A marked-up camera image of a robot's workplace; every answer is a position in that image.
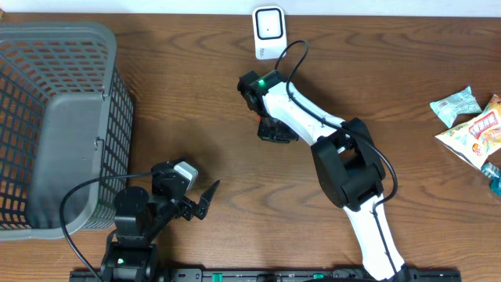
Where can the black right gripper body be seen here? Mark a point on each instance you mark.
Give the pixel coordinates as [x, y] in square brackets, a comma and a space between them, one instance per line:
[274, 129]

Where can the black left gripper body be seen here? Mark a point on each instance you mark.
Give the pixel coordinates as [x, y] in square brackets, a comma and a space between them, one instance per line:
[186, 208]

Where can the teal wet wipes pack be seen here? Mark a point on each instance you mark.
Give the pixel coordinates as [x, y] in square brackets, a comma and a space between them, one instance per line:
[462, 102]

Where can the yellow wiper bag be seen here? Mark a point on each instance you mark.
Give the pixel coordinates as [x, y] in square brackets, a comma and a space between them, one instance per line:
[473, 141]

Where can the blue mouthwash bottle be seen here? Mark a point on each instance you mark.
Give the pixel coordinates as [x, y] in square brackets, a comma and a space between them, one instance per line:
[493, 173]

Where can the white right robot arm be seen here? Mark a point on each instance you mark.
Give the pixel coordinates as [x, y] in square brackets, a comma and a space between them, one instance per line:
[348, 165]

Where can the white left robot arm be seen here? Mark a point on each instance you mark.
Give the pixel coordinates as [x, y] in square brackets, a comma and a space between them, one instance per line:
[131, 254]

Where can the white barcode scanner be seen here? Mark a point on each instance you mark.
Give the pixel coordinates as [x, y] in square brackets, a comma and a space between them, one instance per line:
[270, 33]

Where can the grey plastic basket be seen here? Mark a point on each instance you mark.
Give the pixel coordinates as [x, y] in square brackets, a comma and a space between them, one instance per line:
[66, 129]

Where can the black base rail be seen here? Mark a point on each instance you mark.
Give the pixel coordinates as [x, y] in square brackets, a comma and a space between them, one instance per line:
[349, 275]

